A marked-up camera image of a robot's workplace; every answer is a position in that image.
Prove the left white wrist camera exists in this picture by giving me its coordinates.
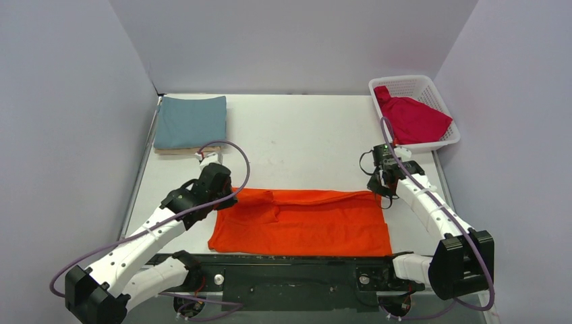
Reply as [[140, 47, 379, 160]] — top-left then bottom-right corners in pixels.
[[195, 152, 223, 169]]

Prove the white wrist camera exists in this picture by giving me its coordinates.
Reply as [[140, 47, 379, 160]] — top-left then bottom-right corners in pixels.
[[195, 152, 223, 169], [394, 146, 412, 159]]

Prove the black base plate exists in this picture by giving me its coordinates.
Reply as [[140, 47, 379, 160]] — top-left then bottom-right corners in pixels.
[[169, 254, 426, 312]]

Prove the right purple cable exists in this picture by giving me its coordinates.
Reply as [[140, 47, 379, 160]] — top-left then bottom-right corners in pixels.
[[378, 116, 496, 322]]

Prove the folded beige t shirt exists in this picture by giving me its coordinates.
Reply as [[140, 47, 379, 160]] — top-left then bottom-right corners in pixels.
[[154, 145, 222, 155]]

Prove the crimson t shirt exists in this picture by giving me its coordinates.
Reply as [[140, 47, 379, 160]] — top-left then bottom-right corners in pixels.
[[374, 86, 453, 144]]

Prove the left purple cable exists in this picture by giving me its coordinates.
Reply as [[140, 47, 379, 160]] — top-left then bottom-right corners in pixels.
[[49, 140, 251, 323]]

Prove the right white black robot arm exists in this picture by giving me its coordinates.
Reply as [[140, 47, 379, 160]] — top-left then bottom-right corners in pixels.
[[367, 144, 494, 300]]

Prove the folded blue t shirt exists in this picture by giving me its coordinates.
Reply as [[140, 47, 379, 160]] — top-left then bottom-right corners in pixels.
[[154, 96, 227, 151]]

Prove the white plastic basket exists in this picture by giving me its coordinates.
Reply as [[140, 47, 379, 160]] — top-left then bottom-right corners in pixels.
[[368, 75, 461, 153]]

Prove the purple cable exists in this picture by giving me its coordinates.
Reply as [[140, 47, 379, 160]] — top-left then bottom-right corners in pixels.
[[378, 116, 496, 322], [49, 140, 251, 323]]

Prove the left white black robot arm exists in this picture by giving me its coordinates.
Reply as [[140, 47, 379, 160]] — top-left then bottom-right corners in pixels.
[[64, 162, 237, 323]]

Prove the orange t shirt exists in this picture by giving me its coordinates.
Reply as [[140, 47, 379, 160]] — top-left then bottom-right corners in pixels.
[[208, 188, 393, 257]]

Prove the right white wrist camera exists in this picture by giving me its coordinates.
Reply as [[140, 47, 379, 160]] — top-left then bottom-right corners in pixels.
[[394, 146, 412, 159]]

